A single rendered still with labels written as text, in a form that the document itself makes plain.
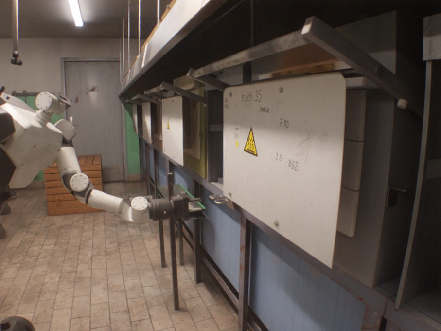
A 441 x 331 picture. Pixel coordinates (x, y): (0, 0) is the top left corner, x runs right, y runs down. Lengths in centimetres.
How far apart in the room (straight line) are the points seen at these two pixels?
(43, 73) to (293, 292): 509
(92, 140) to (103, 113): 51
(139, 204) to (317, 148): 75
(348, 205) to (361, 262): 14
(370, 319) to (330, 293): 22
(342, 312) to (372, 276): 25
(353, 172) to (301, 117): 18
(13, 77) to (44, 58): 59
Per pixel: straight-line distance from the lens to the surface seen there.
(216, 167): 169
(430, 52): 62
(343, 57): 54
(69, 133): 140
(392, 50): 70
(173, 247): 185
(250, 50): 69
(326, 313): 107
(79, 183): 125
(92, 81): 550
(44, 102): 119
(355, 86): 74
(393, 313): 77
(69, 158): 134
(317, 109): 66
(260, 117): 87
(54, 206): 406
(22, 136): 113
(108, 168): 556
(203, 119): 173
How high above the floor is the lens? 126
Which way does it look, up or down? 11 degrees down
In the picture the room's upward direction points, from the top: straight up
